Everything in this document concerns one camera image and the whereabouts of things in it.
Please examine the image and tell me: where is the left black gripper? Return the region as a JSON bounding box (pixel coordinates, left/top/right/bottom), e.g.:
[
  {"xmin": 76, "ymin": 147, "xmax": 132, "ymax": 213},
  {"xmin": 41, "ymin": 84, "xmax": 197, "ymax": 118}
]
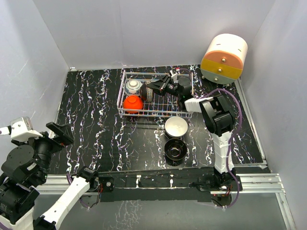
[{"xmin": 13, "ymin": 120, "xmax": 73, "ymax": 182}]

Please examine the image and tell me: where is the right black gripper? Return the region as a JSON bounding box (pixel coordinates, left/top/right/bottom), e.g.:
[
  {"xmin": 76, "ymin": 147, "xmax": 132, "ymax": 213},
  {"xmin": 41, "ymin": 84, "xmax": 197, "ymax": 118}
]
[{"xmin": 147, "ymin": 75, "xmax": 182, "ymax": 99}]

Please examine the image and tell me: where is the brown bowl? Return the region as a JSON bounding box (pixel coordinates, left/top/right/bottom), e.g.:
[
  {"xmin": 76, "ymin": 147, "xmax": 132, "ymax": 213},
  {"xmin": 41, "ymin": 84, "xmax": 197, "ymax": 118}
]
[{"xmin": 140, "ymin": 83, "xmax": 154, "ymax": 103}]

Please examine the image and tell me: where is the blue floral white bowl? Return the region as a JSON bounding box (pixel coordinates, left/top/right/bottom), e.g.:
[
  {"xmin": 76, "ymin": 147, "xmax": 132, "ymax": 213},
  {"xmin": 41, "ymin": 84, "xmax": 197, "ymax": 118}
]
[{"xmin": 124, "ymin": 80, "xmax": 142, "ymax": 96}]

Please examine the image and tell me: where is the orange bowl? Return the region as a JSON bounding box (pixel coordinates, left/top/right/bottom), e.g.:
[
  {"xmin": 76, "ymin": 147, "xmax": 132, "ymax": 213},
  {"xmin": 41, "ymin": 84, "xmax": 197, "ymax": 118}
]
[{"xmin": 123, "ymin": 95, "xmax": 143, "ymax": 114}]

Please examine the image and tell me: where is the black glossy bowl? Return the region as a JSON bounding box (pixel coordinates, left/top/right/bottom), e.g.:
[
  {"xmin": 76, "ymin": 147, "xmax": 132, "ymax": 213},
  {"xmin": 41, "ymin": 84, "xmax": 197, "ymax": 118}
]
[{"xmin": 164, "ymin": 138, "xmax": 188, "ymax": 161}]

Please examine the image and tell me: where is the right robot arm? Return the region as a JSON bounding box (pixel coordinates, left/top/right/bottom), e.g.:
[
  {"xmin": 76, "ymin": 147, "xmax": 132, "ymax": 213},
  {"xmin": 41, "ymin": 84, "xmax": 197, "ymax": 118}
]
[{"xmin": 144, "ymin": 75, "xmax": 240, "ymax": 191}]

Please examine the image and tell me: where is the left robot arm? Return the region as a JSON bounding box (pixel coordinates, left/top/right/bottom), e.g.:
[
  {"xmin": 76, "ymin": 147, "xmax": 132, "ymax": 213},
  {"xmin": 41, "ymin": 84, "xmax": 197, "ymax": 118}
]
[{"xmin": 0, "ymin": 117, "xmax": 99, "ymax": 230}]

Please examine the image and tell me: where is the pastel round drawer cabinet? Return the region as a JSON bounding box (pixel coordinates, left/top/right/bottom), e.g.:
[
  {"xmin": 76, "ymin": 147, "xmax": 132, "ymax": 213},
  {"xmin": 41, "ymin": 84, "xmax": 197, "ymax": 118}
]
[{"xmin": 200, "ymin": 34, "xmax": 248, "ymax": 85}]

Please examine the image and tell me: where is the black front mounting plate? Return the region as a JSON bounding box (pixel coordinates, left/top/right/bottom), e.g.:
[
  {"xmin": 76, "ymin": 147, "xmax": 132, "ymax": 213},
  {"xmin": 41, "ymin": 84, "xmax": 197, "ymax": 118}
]
[{"xmin": 98, "ymin": 173, "xmax": 243, "ymax": 203}]

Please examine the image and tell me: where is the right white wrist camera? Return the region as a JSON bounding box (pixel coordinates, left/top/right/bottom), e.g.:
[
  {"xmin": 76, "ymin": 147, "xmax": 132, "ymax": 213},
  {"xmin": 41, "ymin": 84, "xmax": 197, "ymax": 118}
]
[{"xmin": 170, "ymin": 68, "xmax": 180, "ymax": 81}]

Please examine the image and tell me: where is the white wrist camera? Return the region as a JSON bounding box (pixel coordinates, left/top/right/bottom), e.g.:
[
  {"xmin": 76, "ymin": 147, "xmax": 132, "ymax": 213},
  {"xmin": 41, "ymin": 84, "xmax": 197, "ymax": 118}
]
[
  {"xmin": 0, "ymin": 116, "xmax": 43, "ymax": 142},
  {"xmin": 170, "ymin": 68, "xmax": 180, "ymax": 81}
]

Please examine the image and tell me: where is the white wire dish rack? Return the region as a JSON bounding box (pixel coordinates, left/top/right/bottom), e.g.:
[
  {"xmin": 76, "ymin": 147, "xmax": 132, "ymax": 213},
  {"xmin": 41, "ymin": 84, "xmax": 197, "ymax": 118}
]
[{"xmin": 117, "ymin": 71, "xmax": 194, "ymax": 118}]

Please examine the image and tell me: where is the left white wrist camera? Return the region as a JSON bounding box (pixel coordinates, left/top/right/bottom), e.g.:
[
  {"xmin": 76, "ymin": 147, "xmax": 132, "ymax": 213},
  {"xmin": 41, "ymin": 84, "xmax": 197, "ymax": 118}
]
[{"xmin": 0, "ymin": 116, "xmax": 43, "ymax": 142}]

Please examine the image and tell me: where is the aluminium frame rail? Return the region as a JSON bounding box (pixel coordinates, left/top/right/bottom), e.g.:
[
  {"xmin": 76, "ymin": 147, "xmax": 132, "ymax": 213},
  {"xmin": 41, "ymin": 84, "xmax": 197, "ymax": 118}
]
[{"xmin": 45, "ymin": 79, "xmax": 297, "ymax": 230}]

